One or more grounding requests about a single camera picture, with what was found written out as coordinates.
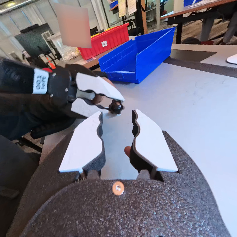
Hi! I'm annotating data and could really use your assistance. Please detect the black padded chair armrest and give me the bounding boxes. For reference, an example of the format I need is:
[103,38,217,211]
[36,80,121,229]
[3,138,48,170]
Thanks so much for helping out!
[30,118,76,139]

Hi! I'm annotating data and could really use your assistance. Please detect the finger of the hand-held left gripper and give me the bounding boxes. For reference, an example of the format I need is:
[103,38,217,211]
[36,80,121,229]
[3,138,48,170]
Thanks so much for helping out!
[71,98,112,119]
[75,72,125,102]

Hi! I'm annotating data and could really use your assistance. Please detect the clear plastic bag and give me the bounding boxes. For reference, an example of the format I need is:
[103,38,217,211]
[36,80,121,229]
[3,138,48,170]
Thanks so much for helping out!
[62,47,80,60]

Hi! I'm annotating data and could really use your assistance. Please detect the black screen on stand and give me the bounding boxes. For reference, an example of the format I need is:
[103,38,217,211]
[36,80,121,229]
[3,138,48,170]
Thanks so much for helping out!
[15,23,54,56]

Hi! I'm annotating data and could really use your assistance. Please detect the wooden support column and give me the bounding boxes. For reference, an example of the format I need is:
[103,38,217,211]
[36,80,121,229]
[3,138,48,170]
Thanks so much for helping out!
[136,0,148,35]

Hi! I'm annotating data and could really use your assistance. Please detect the blue plastic bin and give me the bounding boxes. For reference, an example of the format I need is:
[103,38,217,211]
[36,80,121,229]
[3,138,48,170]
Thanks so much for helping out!
[98,27,176,84]
[183,0,203,7]

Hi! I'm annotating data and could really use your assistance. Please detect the long wooden table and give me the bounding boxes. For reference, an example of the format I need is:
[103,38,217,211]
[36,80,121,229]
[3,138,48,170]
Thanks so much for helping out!
[160,0,237,45]

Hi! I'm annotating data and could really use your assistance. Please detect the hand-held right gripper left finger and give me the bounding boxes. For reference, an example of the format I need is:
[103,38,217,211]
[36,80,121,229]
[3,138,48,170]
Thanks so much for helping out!
[59,111,106,174]

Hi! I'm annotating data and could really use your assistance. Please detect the white paper box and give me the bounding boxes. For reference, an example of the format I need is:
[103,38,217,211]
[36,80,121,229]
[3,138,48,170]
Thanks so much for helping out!
[48,32,64,54]

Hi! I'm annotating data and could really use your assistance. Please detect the person's left forearm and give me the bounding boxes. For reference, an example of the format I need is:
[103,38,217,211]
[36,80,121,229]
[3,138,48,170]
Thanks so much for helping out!
[0,91,89,141]

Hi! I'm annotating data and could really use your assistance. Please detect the small black item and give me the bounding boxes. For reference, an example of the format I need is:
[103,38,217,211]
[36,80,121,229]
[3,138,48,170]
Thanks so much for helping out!
[108,100,124,116]

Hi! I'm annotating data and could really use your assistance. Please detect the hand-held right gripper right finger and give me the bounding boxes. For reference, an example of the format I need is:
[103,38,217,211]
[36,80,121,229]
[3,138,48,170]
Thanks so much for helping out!
[129,109,179,181]

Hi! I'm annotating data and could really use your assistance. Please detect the orange traffic cone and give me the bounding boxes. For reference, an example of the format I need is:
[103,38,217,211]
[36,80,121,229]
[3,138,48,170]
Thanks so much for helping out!
[46,57,56,70]

